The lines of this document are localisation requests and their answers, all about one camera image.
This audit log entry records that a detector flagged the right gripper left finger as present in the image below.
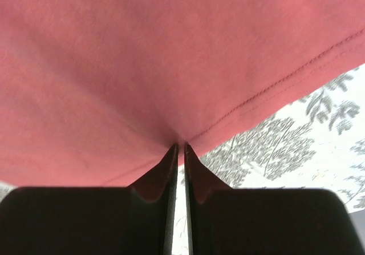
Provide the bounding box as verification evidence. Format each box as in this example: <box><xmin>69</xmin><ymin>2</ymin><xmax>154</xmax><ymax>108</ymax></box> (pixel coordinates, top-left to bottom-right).
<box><xmin>1</xmin><ymin>145</ymin><xmax>179</xmax><ymax>254</ymax></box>

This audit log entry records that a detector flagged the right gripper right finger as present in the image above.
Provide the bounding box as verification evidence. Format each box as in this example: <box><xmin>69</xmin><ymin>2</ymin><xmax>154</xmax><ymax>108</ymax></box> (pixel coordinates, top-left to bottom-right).
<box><xmin>184</xmin><ymin>145</ymin><xmax>364</xmax><ymax>255</ymax></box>

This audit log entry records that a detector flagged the pink t shirt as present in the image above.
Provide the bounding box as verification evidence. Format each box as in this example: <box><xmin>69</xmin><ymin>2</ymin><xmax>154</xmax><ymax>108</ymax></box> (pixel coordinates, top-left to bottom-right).
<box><xmin>1</xmin><ymin>0</ymin><xmax>364</xmax><ymax>186</ymax></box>

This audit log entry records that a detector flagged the floral table mat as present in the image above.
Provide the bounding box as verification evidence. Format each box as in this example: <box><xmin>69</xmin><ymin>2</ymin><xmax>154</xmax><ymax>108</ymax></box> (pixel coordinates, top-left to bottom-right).
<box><xmin>1</xmin><ymin>63</ymin><xmax>364</xmax><ymax>254</ymax></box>

